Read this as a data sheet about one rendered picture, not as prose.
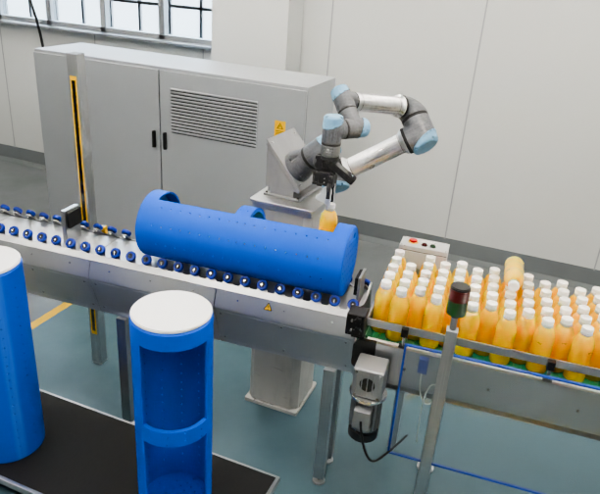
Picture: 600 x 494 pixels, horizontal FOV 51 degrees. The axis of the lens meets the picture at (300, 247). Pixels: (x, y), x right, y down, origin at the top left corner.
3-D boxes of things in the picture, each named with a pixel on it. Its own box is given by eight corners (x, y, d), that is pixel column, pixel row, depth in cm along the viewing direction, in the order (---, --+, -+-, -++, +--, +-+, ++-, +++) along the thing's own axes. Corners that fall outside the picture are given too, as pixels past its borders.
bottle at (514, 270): (527, 267, 240) (527, 288, 224) (511, 275, 244) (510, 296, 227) (518, 252, 239) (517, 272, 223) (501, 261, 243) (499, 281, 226)
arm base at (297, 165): (292, 148, 293) (308, 137, 287) (311, 174, 296) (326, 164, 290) (279, 160, 281) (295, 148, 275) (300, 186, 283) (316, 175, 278)
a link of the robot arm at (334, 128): (349, 117, 230) (330, 118, 226) (346, 146, 234) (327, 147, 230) (338, 112, 236) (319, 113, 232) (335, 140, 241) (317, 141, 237)
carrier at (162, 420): (126, 493, 252) (160, 542, 233) (115, 306, 216) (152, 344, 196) (189, 464, 269) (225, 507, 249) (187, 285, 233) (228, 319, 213)
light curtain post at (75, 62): (98, 357, 360) (74, 51, 289) (107, 359, 358) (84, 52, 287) (92, 363, 354) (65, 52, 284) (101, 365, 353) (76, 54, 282)
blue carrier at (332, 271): (168, 243, 285) (169, 183, 276) (353, 282, 263) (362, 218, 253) (133, 263, 259) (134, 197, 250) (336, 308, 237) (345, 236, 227)
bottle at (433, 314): (435, 339, 233) (443, 295, 225) (439, 350, 227) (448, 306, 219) (417, 338, 233) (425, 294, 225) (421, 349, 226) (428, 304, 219)
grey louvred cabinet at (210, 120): (93, 212, 555) (80, 42, 494) (319, 267, 485) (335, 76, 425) (50, 232, 509) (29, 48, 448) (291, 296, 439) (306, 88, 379)
